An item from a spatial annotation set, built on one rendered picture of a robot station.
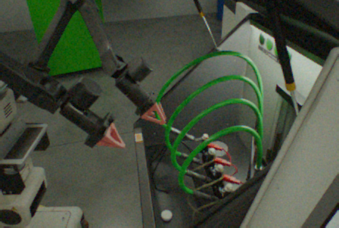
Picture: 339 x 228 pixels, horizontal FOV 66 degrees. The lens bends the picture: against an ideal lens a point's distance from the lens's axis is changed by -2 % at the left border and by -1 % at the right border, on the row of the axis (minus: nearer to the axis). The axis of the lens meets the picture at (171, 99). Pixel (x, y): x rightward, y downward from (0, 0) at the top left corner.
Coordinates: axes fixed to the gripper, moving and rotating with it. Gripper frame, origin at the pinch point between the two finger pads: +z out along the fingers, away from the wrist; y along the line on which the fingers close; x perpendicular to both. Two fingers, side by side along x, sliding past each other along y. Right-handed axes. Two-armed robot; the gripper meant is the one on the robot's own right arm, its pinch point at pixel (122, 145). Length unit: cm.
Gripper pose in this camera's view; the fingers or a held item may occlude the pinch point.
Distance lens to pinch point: 80.2
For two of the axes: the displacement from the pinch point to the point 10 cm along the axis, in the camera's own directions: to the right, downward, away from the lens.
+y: 6.8, -6.1, -4.1
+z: 7.3, 6.1, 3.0
